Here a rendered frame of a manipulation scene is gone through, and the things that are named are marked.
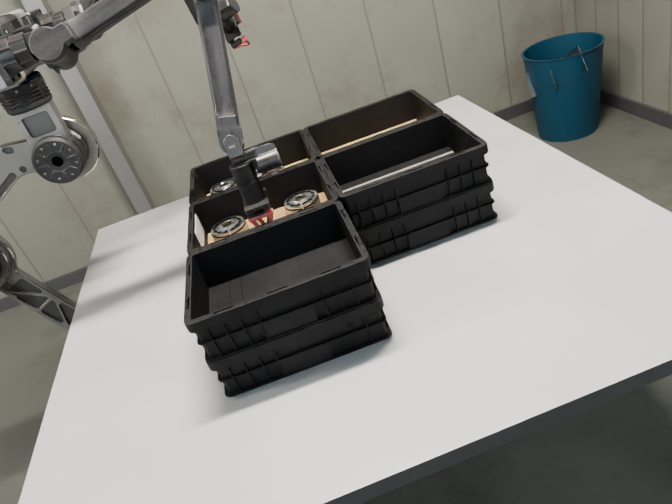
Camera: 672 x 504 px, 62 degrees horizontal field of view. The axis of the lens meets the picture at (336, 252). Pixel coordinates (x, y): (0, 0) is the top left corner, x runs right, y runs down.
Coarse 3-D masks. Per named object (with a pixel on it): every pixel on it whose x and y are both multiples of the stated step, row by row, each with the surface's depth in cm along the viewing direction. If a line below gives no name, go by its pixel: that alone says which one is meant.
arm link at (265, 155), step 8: (232, 136) 136; (224, 144) 136; (232, 144) 136; (272, 144) 139; (232, 152) 136; (240, 152) 136; (248, 152) 138; (256, 152) 139; (264, 152) 139; (272, 152) 139; (232, 160) 141; (256, 160) 138; (264, 160) 138; (272, 160) 138; (280, 160) 139; (264, 168) 139; (272, 168) 139; (280, 168) 140
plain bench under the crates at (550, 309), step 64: (512, 128) 197; (512, 192) 162; (576, 192) 153; (128, 256) 201; (448, 256) 146; (512, 256) 138; (576, 256) 131; (640, 256) 125; (128, 320) 165; (448, 320) 126; (512, 320) 120; (576, 320) 115; (640, 320) 110; (64, 384) 148; (128, 384) 140; (192, 384) 133; (320, 384) 121; (384, 384) 115; (448, 384) 111; (512, 384) 106; (576, 384) 102; (640, 384) 102; (64, 448) 127; (128, 448) 121; (192, 448) 116; (256, 448) 111; (320, 448) 107; (384, 448) 103; (448, 448) 99
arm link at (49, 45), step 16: (112, 0) 131; (128, 0) 132; (144, 0) 133; (80, 16) 131; (96, 16) 131; (112, 16) 132; (32, 32) 128; (48, 32) 128; (64, 32) 129; (80, 32) 131; (96, 32) 133; (32, 48) 128; (48, 48) 129; (64, 48) 130; (80, 48) 135
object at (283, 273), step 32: (288, 224) 138; (320, 224) 140; (224, 256) 138; (256, 256) 140; (288, 256) 142; (320, 256) 139; (352, 256) 135; (192, 288) 125; (224, 288) 139; (256, 288) 135; (320, 288) 116; (352, 288) 117; (256, 320) 116; (288, 320) 117; (320, 320) 118; (224, 352) 118
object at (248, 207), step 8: (248, 184) 140; (256, 184) 141; (240, 192) 142; (248, 192) 141; (256, 192) 141; (264, 192) 145; (248, 200) 142; (256, 200) 142; (264, 200) 142; (248, 208) 141; (256, 208) 140; (264, 208) 141
